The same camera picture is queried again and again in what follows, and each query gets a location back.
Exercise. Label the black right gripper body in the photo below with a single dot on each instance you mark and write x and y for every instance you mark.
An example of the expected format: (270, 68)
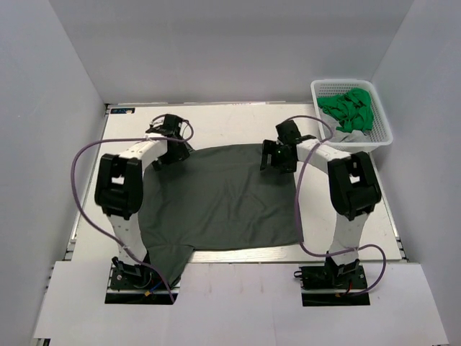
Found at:
(279, 159)

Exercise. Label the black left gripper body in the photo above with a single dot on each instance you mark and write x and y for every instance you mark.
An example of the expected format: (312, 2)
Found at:
(173, 156)

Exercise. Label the dark grey t-shirt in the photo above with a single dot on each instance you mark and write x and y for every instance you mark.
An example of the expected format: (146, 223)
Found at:
(216, 200)

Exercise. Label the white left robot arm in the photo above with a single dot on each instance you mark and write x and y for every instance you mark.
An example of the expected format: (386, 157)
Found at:
(119, 190)

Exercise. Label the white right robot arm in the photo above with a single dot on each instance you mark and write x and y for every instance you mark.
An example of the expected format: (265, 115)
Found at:
(353, 188)

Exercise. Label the light grey t-shirt in basket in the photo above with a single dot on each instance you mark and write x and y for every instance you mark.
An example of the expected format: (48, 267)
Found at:
(344, 137)

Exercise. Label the blue label sticker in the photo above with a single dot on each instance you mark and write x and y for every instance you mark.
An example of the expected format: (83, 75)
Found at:
(122, 110)

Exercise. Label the green t-shirt in basket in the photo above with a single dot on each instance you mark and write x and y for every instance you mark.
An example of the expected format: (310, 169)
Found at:
(352, 110)

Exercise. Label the white plastic mesh basket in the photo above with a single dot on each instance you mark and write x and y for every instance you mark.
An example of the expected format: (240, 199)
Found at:
(380, 135)

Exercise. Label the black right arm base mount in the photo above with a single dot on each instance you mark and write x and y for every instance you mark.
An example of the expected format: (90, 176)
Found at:
(320, 289)

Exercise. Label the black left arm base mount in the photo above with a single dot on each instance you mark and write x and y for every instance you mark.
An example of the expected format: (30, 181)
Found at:
(122, 284)

